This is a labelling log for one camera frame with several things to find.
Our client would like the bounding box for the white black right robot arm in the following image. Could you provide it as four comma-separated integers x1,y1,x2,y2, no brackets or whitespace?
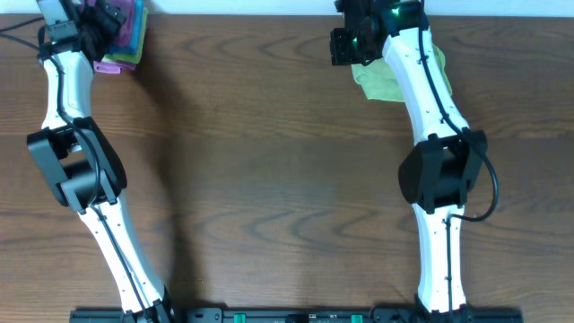
330,0,487,321

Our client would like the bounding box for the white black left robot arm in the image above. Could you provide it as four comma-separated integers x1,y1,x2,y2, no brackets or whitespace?
27,1,181,322

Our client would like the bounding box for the crumpled green cloth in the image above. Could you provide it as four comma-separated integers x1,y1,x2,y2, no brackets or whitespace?
352,31,455,114

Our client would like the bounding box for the purple microfiber cloth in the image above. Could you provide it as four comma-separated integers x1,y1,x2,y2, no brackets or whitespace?
106,0,142,47

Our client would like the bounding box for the folded green cloth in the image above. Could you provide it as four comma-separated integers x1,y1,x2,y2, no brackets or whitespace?
104,6,148,65

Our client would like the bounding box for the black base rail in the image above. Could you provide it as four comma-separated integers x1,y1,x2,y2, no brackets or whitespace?
69,307,525,323

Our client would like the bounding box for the folded purple cloth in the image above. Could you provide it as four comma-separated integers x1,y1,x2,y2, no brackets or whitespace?
93,61,136,74

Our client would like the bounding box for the folded blue cloth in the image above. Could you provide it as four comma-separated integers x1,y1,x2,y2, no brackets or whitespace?
109,0,144,56

